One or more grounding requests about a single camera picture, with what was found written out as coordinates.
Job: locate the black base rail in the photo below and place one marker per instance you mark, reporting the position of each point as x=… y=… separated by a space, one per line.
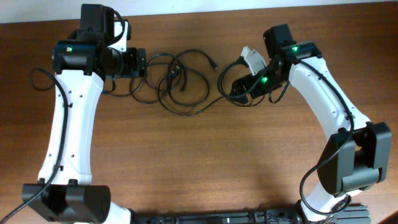
x=217 y=217

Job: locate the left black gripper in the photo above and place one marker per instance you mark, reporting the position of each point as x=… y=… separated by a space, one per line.
x=137 y=58

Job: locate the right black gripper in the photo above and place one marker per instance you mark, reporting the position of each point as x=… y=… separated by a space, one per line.
x=240 y=84

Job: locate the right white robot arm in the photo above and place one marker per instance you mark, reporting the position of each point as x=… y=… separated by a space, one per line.
x=357 y=150

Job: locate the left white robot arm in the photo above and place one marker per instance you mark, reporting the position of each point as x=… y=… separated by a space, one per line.
x=95 y=52

